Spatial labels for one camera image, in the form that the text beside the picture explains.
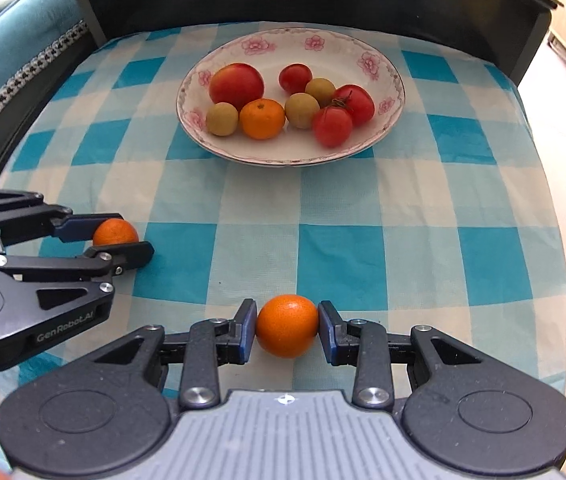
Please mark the small red tomato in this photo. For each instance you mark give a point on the small red tomato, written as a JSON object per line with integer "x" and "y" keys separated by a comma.
{"x": 295, "y": 78}

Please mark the blue sofa with houndstooth trim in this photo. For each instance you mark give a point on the blue sofa with houndstooth trim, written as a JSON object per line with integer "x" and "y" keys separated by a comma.
{"x": 23, "y": 35}

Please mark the orange mandarin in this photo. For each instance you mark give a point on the orange mandarin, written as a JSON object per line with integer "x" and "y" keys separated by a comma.
{"x": 262, "y": 118}
{"x": 115, "y": 232}
{"x": 288, "y": 325}

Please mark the large red tomato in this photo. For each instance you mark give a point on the large red tomato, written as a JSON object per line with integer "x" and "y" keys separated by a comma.
{"x": 236, "y": 85}

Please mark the white floral rimmed plate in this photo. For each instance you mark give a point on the white floral rimmed plate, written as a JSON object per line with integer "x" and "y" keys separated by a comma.
{"x": 283, "y": 47}

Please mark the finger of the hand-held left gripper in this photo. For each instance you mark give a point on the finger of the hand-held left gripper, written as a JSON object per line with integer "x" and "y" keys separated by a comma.
{"x": 80, "y": 228}
{"x": 135, "y": 253}

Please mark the tan longan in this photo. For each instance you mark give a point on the tan longan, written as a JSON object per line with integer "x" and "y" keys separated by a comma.
{"x": 320, "y": 91}
{"x": 222, "y": 118}
{"x": 302, "y": 110}

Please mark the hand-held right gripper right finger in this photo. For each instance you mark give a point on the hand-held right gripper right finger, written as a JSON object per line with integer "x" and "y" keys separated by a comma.
{"x": 328, "y": 335}

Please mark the red tomato with stem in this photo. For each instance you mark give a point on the red tomato with stem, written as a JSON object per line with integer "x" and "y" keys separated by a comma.
{"x": 332, "y": 127}
{"x": 360, "y": 105}

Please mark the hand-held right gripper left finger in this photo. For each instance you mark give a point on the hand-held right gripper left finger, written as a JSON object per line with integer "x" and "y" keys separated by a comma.
{"x": 245, "y": 332}

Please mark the blue white checkered tablecloth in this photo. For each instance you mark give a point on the blue white checkered tablecloth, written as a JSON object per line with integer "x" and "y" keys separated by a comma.
{"x": 363, "y": 260}

